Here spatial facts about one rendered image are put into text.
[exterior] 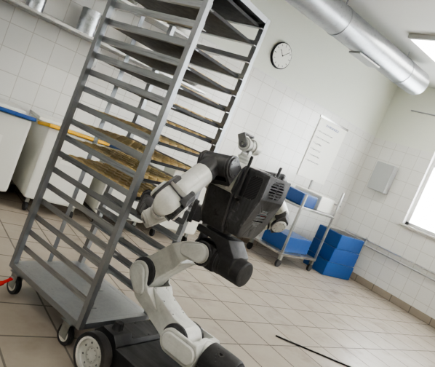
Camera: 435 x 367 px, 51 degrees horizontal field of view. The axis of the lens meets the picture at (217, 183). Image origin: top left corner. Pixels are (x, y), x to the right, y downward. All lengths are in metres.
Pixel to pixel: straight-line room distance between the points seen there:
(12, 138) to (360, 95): 4.87
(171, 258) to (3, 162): 2.14
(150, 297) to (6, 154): 2.13
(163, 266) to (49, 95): 2.77
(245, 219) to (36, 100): 3.07
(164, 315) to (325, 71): 4.85
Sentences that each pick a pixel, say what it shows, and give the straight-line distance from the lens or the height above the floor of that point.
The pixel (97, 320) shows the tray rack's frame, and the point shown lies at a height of 0.15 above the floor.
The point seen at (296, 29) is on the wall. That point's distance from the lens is 6.02.
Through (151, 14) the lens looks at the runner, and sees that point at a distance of 2.34.
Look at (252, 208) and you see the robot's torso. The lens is 1.87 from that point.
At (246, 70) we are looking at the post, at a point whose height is 1.54.
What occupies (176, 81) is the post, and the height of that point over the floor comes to 1.33.
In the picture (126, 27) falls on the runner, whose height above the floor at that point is 1.50.
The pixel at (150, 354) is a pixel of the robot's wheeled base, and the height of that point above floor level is 0.17.
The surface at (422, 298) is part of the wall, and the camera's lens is 6.75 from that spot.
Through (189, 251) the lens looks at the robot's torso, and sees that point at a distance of 2.03.
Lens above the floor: 1.17
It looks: 5 degrees down
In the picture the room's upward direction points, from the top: 22 degrees clockwise
